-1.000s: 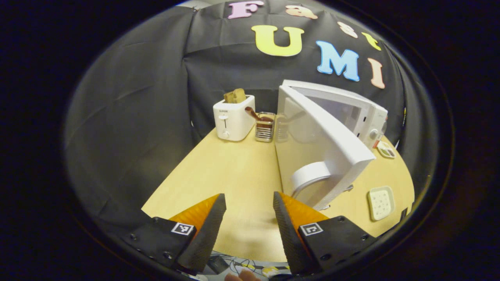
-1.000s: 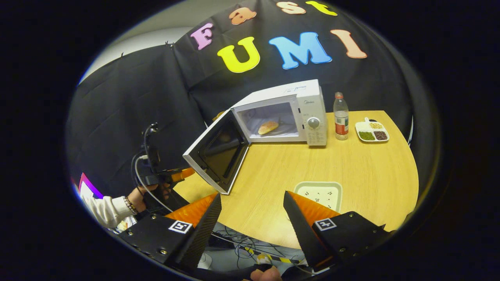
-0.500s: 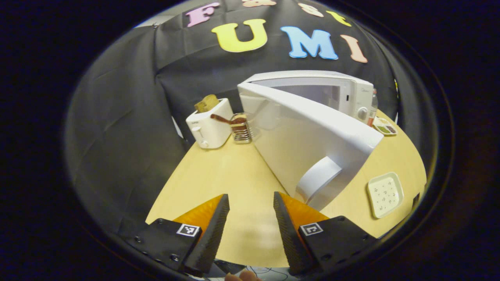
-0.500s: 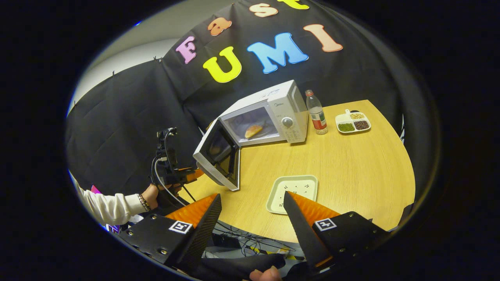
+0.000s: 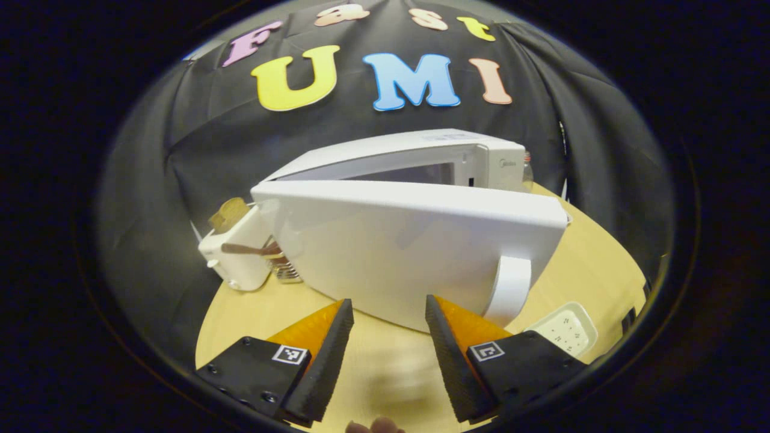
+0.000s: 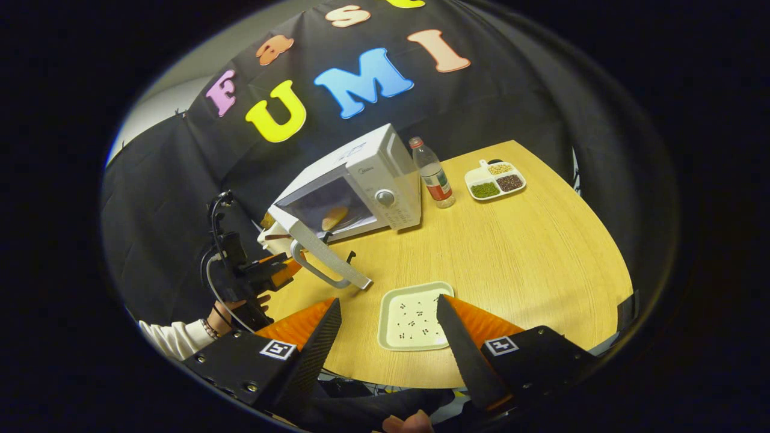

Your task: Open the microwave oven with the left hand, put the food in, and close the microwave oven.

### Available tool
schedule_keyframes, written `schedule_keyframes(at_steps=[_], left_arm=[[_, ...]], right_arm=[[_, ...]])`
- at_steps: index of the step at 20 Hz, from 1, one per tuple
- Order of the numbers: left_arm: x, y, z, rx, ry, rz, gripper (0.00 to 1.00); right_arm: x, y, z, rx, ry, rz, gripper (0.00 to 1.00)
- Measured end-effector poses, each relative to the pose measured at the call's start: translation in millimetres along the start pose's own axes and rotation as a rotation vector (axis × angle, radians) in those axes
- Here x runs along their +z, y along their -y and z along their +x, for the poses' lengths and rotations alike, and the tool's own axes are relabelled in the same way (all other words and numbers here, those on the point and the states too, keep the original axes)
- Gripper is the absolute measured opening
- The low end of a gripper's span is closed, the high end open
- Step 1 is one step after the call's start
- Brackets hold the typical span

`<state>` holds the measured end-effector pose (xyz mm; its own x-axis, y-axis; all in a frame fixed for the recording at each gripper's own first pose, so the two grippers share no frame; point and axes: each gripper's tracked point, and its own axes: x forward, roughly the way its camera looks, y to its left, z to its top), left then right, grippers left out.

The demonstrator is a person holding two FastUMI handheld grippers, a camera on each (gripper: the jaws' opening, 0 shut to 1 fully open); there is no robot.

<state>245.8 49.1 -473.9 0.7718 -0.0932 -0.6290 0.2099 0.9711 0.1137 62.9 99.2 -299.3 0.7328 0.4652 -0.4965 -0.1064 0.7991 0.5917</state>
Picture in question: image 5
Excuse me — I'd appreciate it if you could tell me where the brown spoon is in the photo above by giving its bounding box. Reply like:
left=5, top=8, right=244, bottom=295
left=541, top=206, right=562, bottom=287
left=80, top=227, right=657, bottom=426
left=221, top=242, right=283, bottom=257

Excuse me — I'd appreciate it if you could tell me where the black backdrop cloth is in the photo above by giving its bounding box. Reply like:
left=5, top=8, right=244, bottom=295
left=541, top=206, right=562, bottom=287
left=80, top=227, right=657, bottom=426
left=96, top=0, right=674, bottom=367

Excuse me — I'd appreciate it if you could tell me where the toast slice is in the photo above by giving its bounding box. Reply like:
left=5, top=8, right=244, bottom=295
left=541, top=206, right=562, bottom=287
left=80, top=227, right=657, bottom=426
left=209, top=197, right=250, bottom=234

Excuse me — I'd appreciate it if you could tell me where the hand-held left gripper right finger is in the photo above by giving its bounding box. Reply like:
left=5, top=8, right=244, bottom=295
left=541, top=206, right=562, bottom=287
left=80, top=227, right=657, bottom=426
left=425, top=295, right=590, bottom=425

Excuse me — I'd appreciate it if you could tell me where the white toaster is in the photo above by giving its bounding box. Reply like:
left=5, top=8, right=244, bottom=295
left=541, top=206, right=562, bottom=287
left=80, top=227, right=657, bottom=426
left=199, top=204, right=280, bottom=292

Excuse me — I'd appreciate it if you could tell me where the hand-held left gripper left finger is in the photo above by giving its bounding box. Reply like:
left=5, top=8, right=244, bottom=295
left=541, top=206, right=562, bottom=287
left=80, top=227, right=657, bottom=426
left=196, top=299, right=356, bottom=428

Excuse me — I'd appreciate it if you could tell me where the white microwave oven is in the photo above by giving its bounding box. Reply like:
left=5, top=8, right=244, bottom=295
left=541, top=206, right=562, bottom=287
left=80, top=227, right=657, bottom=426
left=250, top=128, right=569, bottom=334

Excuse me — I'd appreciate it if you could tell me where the ribbed glass cup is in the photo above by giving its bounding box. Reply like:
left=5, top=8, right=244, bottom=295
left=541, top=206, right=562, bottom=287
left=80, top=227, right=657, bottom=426
left=268, top=250, right=303, bottom=283

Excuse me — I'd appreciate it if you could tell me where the white rectangular plate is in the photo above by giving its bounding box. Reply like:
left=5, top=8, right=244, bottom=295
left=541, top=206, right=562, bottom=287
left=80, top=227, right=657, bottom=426
left=525, top=302, right=599, bottom=361

